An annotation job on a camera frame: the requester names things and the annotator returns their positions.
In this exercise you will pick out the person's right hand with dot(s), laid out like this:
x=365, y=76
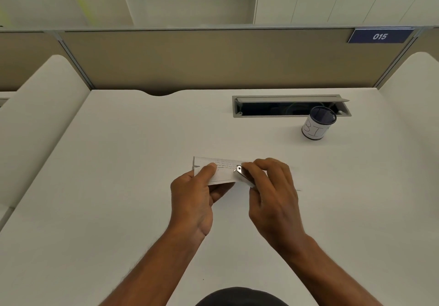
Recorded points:
x=274, y=206

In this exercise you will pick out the person's left hand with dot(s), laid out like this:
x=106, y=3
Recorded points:
x=190, y=204

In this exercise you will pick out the person's right thumb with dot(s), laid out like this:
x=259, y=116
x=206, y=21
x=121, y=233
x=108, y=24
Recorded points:
x=252, y=174

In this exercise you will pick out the person's left thumb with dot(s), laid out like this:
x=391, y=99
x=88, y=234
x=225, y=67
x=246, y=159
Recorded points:
x=205, y=172

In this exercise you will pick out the small silver metal tool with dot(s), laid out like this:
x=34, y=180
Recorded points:
x=242, y=176

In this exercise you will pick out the white paper slip with writing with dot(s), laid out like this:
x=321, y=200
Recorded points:
x=223, y=174

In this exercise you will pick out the person's left forearm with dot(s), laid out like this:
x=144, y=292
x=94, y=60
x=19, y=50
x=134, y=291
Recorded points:
x=161, y=268

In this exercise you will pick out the person's right forearm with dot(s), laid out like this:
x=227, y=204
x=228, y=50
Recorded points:
x=322, y=271

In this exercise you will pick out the dark can with white label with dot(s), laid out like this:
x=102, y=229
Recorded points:
x=315, y=127

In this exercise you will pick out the wide beige partition panel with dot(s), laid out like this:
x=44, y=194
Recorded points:
x=219, y=59

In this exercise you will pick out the person's black shirt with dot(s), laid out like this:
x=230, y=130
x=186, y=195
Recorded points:
x=241, y=298

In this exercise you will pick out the white open shelf unit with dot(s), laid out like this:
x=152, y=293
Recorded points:
x=192, y=4

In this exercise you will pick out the white side divider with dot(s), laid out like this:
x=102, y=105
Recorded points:
x=37, y=124
x=415, y=103

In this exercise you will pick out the blue desk number sign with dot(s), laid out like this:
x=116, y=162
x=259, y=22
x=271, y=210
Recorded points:
x=380, y=36

